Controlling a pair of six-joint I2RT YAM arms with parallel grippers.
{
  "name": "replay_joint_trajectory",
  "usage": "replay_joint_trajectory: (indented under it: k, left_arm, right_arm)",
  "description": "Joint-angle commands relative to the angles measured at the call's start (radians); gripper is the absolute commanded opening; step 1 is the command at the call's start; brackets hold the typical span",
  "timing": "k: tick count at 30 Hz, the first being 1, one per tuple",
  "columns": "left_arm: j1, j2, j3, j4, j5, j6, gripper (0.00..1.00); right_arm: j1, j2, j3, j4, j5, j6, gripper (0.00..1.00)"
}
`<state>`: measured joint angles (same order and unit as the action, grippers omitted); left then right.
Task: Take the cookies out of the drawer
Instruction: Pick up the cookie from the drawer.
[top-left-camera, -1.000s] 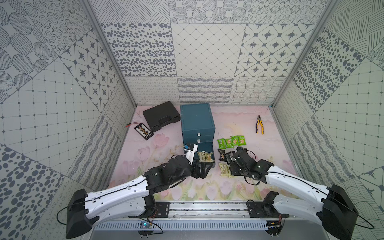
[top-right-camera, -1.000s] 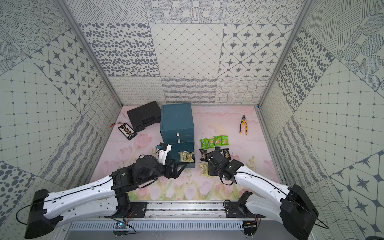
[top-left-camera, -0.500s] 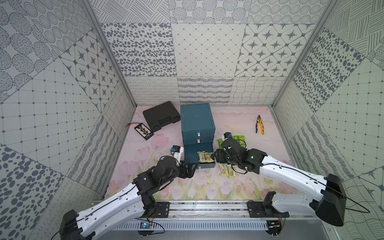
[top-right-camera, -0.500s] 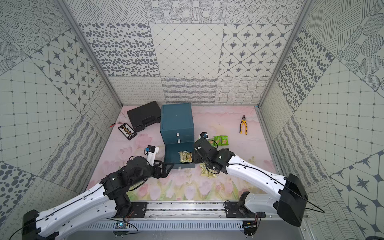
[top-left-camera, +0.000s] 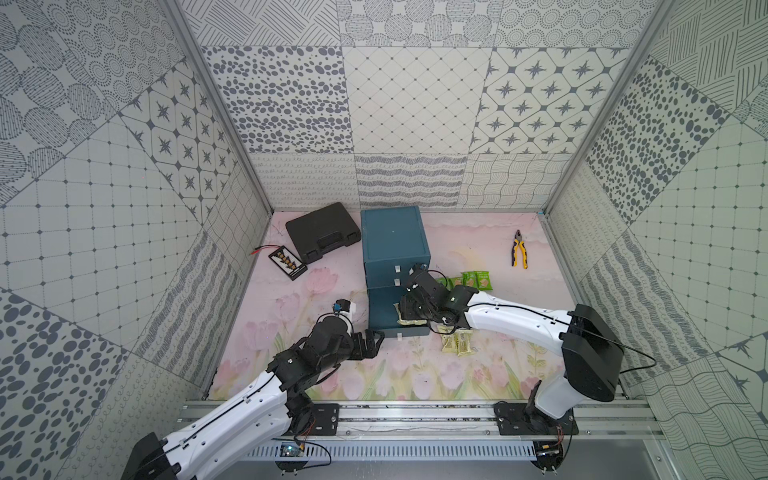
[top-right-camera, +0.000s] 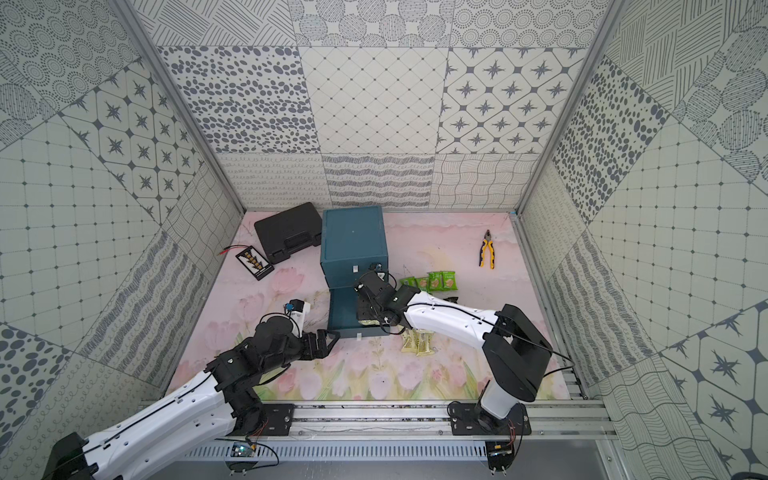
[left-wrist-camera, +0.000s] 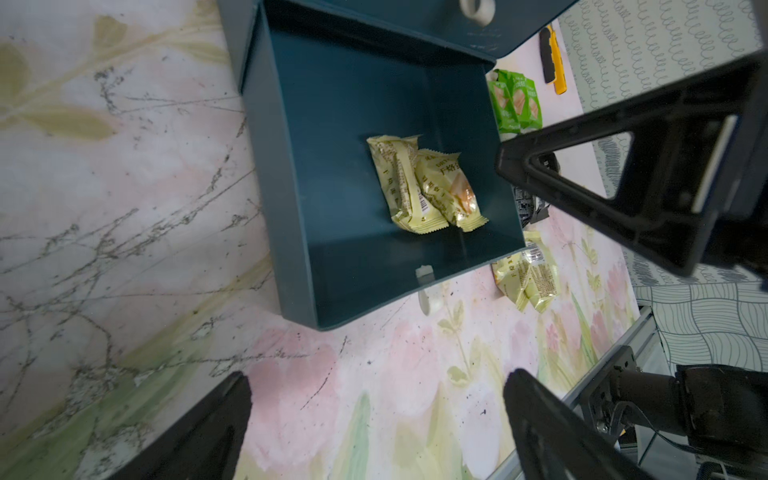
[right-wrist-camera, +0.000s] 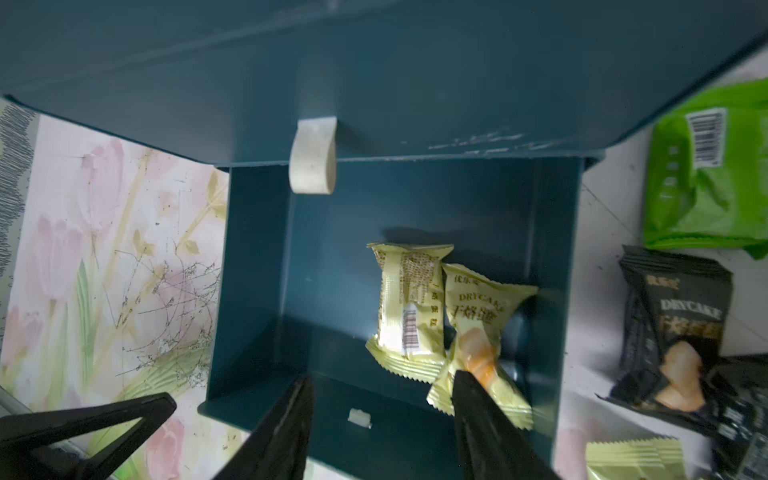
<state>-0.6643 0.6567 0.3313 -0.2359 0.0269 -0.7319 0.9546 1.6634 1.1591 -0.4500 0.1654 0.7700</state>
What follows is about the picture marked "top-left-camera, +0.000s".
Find yellow black pliers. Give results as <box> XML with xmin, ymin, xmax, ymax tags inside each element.
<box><xmin>511</xmin><ymin>230</ymin><xmax>528</xmax><ymax>269</ymax></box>

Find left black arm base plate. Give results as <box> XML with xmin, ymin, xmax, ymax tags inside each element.
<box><xmin>289</xmin><ymin>403</ymin><xmax>340</xmax><ymax>436</ymax></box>

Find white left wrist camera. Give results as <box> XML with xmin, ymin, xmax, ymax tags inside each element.
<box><xmin>332</xmin><ymin>299</ymin><xmax>356</xmax><ymax>324</ymax></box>

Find teal bottom drawer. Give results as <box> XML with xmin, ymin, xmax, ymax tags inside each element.
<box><xmin>367</xmin><ymin>286</ymin><xmax>430</xmax><ymax>338</ymax></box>

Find yellow snack packet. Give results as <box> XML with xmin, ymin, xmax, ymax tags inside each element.
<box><xmin>393</xmin><ymin>303</ymin><xmax>428</xmax><ymax>329</ymax></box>
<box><xmin>454</xmin><ymin>330</ymin><xmax>474</xmax><ymax>357</ymax></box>
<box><xmin>441</xmin><ymin>333</ymin><xmax>458</xmax><ymax>354</ymax></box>

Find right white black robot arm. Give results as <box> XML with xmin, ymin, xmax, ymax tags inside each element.
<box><xmin>376</xmin><ymin>270</ymin><xmax>657</xmax><ymax>418</ymax></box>

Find green circuit board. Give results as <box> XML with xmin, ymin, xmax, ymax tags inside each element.
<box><xmin>278</xmin><ymin>442</ymin><xmax>305</xmax><ymax>461</ymax></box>

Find teal plastic drawer cabinet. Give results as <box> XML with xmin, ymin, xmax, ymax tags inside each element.
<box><xmin>361</xmin><ymin>206</ymin><xmax>431</xmax><ymax>289</ymax></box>

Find white slotted cable duct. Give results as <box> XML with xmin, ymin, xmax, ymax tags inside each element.
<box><xmin>244</xmin><ymin>440</ymin><xmax>537</xmax><ymax>462</ymax></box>

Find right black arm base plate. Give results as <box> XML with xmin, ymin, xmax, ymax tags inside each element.
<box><xmin>493</xmin><ymin>401</ymin><xmax>579</xmax><ymax>436</ymax></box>

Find green cookie packet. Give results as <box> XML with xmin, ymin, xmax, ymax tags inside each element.
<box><xmin>462</xmin><ymin>271</ymin><xmax>478</xmax><ymax>288</ymax></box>
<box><xmin>475</xmin><ymin>271</ymin><xmax>493</xmax><ymax>291</ymax></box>
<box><xmin>448</xmin><ymin>276</ymin><xmax>463</xmax><ymax>290</ymax></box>

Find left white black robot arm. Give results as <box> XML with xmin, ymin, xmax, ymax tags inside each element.
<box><xmin>121</xmin><ymin>314</ymin><xmax>385</xmax><ymax>479</ymax></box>

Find black plastic case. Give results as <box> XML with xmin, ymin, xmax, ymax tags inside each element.
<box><xmin>286</xmin><ymin>202</ymin><xmax>361</xmax><ymax>264</ymax></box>

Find aluminium mounting rail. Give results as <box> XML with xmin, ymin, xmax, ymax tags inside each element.
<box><xmin>179</xmin><ymin>398</ymin><xmax>664</xmax><ymax>443</ymax></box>

